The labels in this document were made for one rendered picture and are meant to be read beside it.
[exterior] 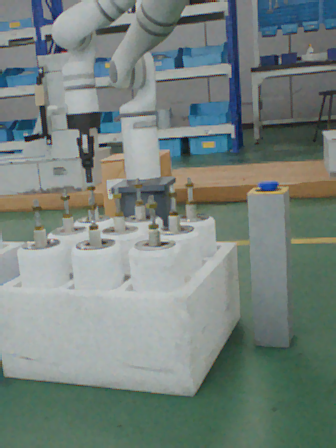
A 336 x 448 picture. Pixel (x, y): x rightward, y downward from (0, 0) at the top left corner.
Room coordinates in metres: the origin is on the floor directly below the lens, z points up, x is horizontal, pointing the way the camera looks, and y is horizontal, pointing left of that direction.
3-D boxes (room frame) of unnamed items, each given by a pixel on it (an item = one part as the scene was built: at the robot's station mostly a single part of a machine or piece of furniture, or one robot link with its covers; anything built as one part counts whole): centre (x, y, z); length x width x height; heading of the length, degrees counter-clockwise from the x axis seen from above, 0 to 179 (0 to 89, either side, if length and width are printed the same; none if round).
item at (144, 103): (1.57, -0.06, 0.54); 0.09 x 0.09 x 0.17; 22
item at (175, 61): (5.98, -0.49, 0.90); 0.50 x 0.38 x 0.21; 162
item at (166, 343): (1.20, 0.01, 0.09); 0.39 x 0.39 x 0.18; 67
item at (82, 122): (1.35, 0.07, 0.45); 0.08 x 0.08 x 0.09
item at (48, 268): (1.13, 0.17, 0.16); 0.10 x 0.10 x 0.18
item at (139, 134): (1.57, -0.06, 0.39); 0.09 x 0.09 x 0.17; 73
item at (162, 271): (1.04, -0.05, 0.16); 0.10 x 0.10 x 0.18
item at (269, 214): (1.15, -0.28, 0.16); 0.07 x 0.07 x 0.31; 67
